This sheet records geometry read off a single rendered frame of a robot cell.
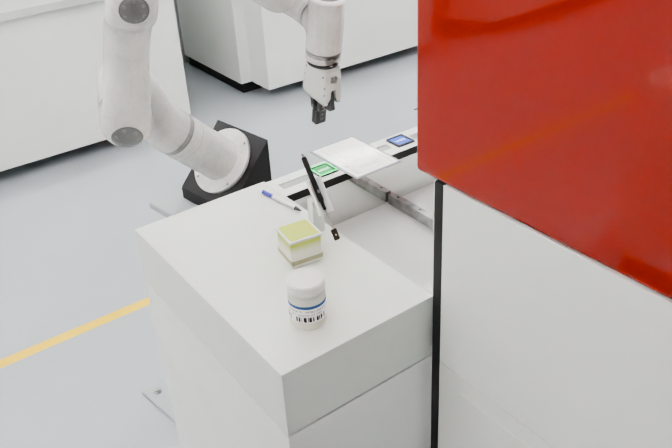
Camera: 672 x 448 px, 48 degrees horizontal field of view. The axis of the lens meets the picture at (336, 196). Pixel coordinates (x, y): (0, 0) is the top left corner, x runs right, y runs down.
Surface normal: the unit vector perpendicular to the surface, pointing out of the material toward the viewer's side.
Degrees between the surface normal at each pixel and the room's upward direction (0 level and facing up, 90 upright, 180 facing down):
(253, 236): 0
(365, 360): 90
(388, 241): 0
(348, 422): 90
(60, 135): 90
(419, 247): 0
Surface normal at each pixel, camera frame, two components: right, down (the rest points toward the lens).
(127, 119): 0.33, 0.50
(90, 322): -0.05, -0.87
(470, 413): -0.80, 0.33
